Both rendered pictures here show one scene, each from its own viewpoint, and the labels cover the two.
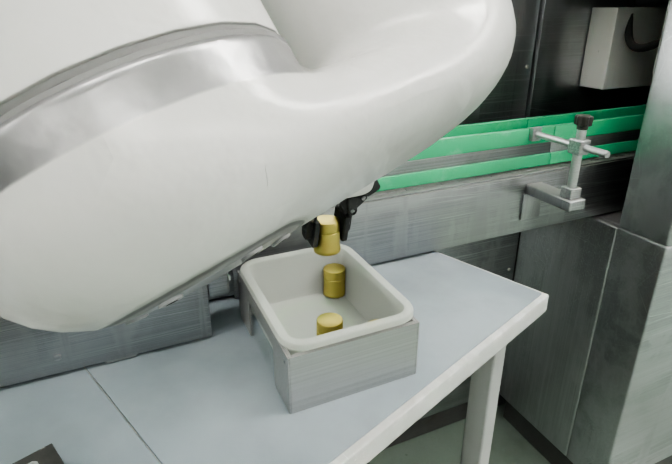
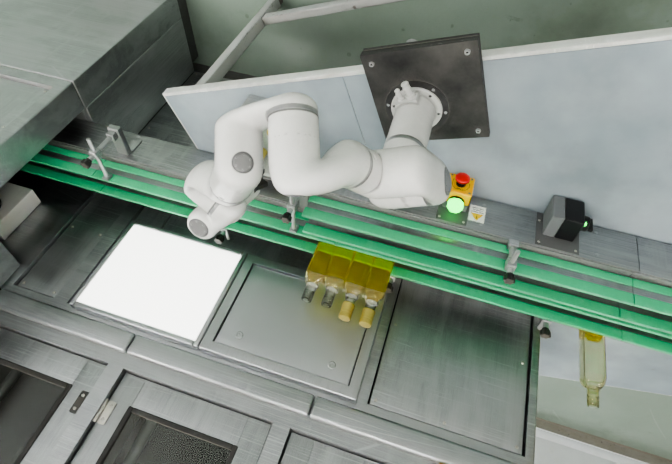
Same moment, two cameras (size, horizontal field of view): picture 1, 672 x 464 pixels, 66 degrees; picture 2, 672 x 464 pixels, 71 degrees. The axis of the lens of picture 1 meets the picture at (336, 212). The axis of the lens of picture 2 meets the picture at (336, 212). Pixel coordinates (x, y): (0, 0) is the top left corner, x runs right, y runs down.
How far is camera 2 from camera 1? 72 cm
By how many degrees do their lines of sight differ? 18
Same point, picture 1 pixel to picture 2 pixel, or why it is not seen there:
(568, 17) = (26, 241)
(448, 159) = (166, 186)
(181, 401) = (343, 135)
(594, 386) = (146, 41)
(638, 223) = (76, 102)
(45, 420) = not seen: hidden behind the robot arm
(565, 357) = (150, 64)
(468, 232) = (175, 149)
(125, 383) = not seen: hidden behind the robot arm
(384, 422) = (273, 83)
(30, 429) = not seen: hidden behind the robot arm
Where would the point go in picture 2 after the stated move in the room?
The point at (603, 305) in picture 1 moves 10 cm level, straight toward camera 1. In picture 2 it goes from (117, 75) to (132, 66)
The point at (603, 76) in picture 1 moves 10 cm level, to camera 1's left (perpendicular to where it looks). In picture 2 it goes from (26, 196) to (54, 210)
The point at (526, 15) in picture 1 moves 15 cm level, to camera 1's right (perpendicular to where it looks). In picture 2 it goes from (56, 253) to (12, 231)
